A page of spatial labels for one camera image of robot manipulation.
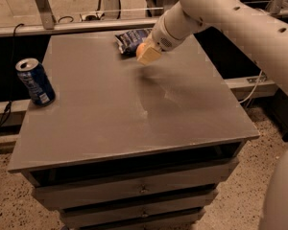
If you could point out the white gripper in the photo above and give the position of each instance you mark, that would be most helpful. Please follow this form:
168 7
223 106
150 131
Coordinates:
160 39

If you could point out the orange fruit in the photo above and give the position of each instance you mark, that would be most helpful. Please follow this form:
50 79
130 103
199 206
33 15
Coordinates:
140 49

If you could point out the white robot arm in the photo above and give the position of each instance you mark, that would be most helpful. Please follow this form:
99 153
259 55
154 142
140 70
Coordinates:
262 38

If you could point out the blue chip bag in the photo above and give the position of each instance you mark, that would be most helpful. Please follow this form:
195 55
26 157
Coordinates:
129 41

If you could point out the white power strip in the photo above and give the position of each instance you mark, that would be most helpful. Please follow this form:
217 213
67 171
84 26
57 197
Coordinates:
91 16

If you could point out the grey drawer cabinet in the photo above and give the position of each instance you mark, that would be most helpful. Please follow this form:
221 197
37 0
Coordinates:
125 146

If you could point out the blue soda can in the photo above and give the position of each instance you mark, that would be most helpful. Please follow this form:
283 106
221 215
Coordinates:
32 73

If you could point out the metal railing frame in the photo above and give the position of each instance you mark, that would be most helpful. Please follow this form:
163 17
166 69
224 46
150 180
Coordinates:
32 25

